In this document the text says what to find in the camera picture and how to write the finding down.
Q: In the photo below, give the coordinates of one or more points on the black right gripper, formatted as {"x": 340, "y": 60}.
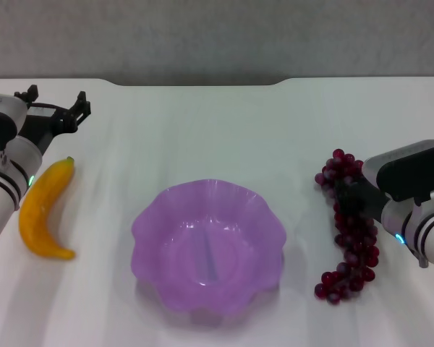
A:
{"x": 365, "y": 202}

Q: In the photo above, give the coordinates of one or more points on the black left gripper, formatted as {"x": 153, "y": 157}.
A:
{"x": 40, "y": 121}

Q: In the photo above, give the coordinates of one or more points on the red grape bunch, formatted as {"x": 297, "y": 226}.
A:
{"x": 354, "y": 249}

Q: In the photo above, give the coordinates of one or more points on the yellow plastic banana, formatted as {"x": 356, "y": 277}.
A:
{"x": 36, "y": 209}

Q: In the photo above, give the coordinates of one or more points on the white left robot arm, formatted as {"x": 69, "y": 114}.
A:
{"x": 0, "y": 199}

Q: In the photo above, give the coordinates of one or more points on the purple wavy plastic bowl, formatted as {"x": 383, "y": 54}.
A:
{"x": 188, "y": 253}

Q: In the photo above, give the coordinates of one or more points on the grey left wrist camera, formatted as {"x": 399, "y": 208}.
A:
{"x": 3, "y": 105}

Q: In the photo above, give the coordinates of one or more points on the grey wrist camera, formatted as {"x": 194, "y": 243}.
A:
{"x": 412, "y": 173}
{"x": 3, "y": 105}

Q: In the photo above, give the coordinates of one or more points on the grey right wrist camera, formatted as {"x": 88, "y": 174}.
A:
{"x": 412, "y": 173}

